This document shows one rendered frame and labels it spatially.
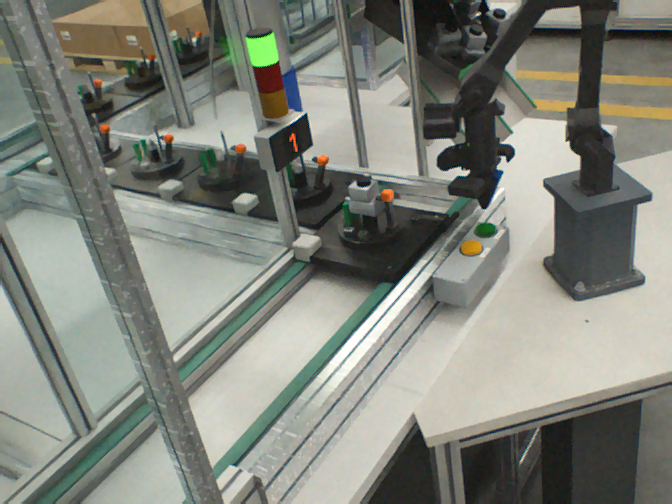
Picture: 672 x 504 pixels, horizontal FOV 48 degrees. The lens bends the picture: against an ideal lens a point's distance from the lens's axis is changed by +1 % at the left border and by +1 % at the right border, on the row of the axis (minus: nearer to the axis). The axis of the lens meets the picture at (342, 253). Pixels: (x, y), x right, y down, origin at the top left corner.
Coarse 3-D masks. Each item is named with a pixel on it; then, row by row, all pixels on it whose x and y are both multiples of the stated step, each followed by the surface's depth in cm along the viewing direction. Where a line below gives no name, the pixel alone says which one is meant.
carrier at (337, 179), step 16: (288, 176) 177; (304, 176) 173; (336, 176) 180; (352, 176) 178; (368, 176) 177; (304, 192) 171; (320, 192) 170; (336, 192) 173; (304, 208) 169; (320, 208) 167; (336, 208) 167; (304, 224) 163; (320, 224) 163
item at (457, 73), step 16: (368, 0) 167; (384, 0) 164; (416, 0) 174; (432, 0) 171; (368, 16) 169; (384, 16) 166; (400, 16) 163; (416, 16) 174; (432, 16) 173; (448, 16) 170; (400, 32) 165; (416, 32) 162; (432, 32) 171; (448, 64) 160; (464, 64) 165
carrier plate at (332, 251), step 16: (400, 208) 162; (416, 208) 161; (336, 224) 160; (416, 224) 155; (432, 224) 154; (336, 240) 155; (400, 240) 151; (416, 240) 150; (320, 256) 150; (336, 256) 150; (352, 256) 149; (368, 256) 148; (384, 256) 147; (400, 256) 146; (416, 256) 148; (352, 272) 147; (368, 272) 144; (384, 272) 142; (400, 272) 143
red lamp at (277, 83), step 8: (272, 64) 133; (256, 72) 134; (264, 72) 134; (272, 72) 134; (280, 72) 136; (256, 80) 136; (264, 80) 134; (272, 80) 135; (280, 80) 136; (264, 88) 135; (272, 88) 135; (280, 88) 136
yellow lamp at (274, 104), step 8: (264, 96) 136; (272, 96) 136; (280, 96) 137; (264, 104) 137; (272, 104) 137; (280, 104) 137; (264, 112) 139; (272, 112) 138; (280, 112) 138; (288, 112) 139
